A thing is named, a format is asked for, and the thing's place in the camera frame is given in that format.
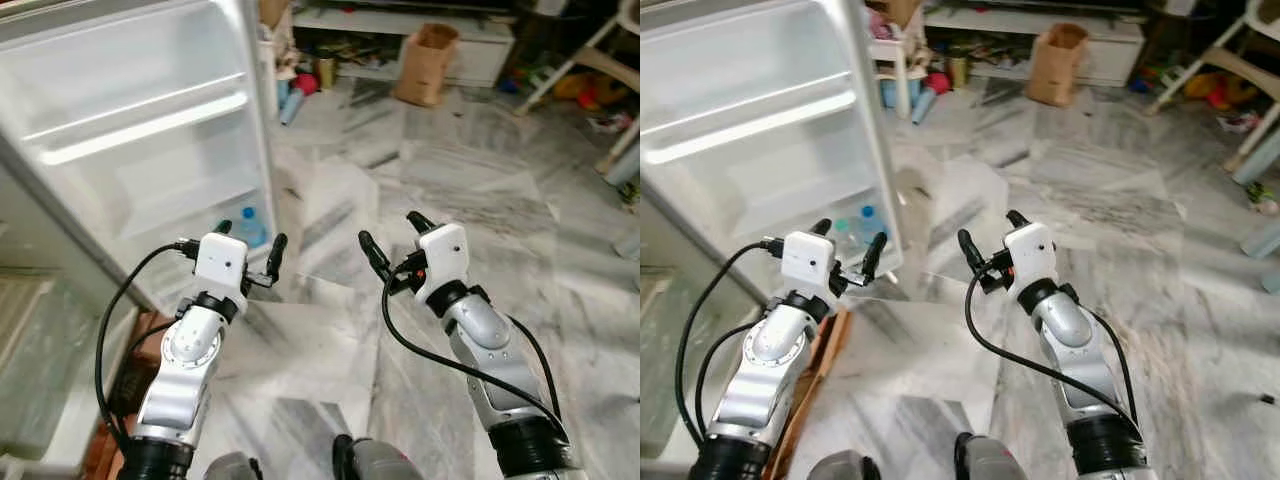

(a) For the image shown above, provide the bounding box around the grey robot left leg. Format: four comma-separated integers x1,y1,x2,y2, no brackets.
203,452,264,480
808,450,883,480

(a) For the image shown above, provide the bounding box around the grey robot right leg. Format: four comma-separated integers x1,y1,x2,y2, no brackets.
953,432,1031,480
332,434,426,480

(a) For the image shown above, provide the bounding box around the brown paper bag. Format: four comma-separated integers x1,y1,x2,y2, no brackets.
392,22,461,108
1027,22,1091,108

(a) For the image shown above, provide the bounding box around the grey robot leg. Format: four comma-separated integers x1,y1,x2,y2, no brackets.
203,452,264,480
332,434,426,480
953,432,1031,480
808,450,883,480

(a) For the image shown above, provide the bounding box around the yellow red toy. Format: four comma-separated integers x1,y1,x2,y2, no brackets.
1183,72,1263,111
553,72,633,113

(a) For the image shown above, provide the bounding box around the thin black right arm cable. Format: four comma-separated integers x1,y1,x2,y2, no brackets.
503,313,566,426
1083,308,1139,426

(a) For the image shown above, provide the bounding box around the beige plastic chair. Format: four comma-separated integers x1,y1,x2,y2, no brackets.
1145,0,1280,173
515,0,641,179

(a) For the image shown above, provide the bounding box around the clear bottle blue cap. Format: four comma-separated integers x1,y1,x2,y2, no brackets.
235,205,269,249
855,205,886,246

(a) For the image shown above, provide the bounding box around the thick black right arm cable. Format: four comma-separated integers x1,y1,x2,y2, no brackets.
380,278,573,443
964,270,1144,436

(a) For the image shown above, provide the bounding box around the white door shelf rail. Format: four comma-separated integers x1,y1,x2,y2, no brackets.
18,72,251,168
642,72,859,166

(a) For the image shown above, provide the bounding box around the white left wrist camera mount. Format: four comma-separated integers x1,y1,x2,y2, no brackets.
780,231,839,294
193,232,250,293

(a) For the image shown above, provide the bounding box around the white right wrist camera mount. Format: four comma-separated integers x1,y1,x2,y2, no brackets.
414,222,471,303
1002,222,1059,298

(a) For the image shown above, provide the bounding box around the red clay brick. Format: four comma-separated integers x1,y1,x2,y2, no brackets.
85,415,131,480

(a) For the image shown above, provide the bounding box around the white low cabinet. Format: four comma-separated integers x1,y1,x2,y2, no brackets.
922,8,1146,89
290,5,516,89

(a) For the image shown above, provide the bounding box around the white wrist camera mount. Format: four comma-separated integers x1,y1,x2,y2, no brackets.
1002,222,1059,298
414,222,471,303
193,232,250,293
780,231,839,294

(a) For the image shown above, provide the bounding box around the white fridge door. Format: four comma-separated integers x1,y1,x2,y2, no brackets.
640,0,906,301
0,0,281,313

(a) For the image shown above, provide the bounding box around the blue bottle red top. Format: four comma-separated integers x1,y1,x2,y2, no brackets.
279,71,321,127
909,71,952,127

